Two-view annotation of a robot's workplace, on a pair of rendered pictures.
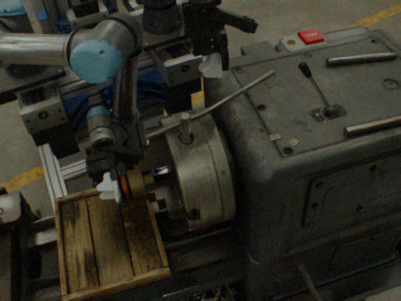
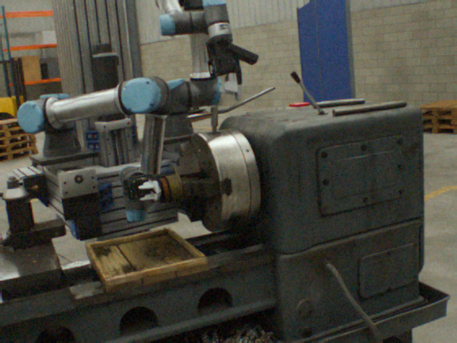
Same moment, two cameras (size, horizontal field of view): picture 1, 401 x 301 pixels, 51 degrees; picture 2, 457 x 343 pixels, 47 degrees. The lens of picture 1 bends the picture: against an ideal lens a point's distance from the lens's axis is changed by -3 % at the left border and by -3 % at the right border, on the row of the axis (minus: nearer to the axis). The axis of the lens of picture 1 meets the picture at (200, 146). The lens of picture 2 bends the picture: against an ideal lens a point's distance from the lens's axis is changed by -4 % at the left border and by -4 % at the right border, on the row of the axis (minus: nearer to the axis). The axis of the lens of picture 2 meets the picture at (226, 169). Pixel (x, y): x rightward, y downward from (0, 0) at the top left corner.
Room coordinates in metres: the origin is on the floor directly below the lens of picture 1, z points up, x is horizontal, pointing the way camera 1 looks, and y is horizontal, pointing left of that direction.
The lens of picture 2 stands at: (-0.89, 0.29, 1.45)
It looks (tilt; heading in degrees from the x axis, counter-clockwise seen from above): 11 degrees down; 350
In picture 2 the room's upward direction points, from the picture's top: 5 degrees counter-clockwise
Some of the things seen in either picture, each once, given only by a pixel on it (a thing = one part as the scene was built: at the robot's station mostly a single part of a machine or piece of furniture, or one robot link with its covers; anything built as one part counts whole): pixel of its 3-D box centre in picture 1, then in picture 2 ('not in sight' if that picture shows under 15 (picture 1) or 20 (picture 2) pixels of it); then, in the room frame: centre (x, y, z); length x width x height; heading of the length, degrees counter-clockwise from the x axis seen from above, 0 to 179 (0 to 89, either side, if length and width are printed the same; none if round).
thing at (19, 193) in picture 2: not in sight; (14, 192); (0.72, 0.65, 1.13); 0.08 x 0.08 x 0.03
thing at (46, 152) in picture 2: (22, 52); (60, 140); (1.24, 0.56, 1.21); 0.15 x 0.15 x 0.10
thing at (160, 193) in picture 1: (171, 201); (205, 187); (0.67, 0.09, 1.09); 0.12 x 0.11 x 0.05; 12
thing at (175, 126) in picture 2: (161, 11); (175, 122); (1.41, 0.09, 1.21); 0.15 x 0.15 x 0.10
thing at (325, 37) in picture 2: not in sight; (321, 70); (7.15, -2.73, 1.18); 4.12 x 0.80 x 2.35; 170
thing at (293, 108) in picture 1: (320, 134); (321, 166); (0.88, -0.36, 1.06); 0.59 x 0.48 x 0.39; 102
